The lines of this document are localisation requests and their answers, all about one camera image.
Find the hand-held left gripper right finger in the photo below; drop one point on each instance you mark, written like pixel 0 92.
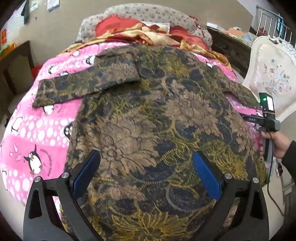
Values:
pixel 205 173

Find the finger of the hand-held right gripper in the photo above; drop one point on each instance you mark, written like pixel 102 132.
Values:
pixel 252 118

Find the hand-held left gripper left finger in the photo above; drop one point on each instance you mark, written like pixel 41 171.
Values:
pixel 86 169

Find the brown floral patterned shirt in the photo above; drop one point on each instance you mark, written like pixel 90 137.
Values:
pixel 150 115

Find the person's right forearm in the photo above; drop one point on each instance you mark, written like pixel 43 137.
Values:
pixel 290 162

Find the person's right hand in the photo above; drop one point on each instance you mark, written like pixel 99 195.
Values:
pixel 281 144

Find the white ornate upholstered chair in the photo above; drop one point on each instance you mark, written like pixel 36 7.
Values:
pixel 272 69

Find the pink penguin print blanket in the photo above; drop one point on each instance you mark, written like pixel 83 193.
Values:
pixel 34 129

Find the dark carved wooden cabinet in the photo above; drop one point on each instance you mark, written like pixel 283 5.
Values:
pixel 226 51

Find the clutter on cabinet top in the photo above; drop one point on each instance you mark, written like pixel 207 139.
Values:
pixel 235 32

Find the metal stair railing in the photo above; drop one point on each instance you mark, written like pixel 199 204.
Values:
pixel 270 23

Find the dark wooden side table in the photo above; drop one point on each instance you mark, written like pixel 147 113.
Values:
pixel 16 69

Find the white pillow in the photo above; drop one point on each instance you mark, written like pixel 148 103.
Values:
pixel 161 26

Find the red and gold quilt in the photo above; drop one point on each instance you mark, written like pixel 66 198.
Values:
pixel 129 30

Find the grey floral pillow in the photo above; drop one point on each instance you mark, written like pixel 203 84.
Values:
pixel 150 14

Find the red paper on wall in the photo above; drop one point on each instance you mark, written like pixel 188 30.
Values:
pixel 4 36

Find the white paper on wall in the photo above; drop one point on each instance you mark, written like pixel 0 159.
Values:
pixel 53 5

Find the dark cloth hanging on wall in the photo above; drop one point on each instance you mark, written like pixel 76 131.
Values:
pixel 26 11

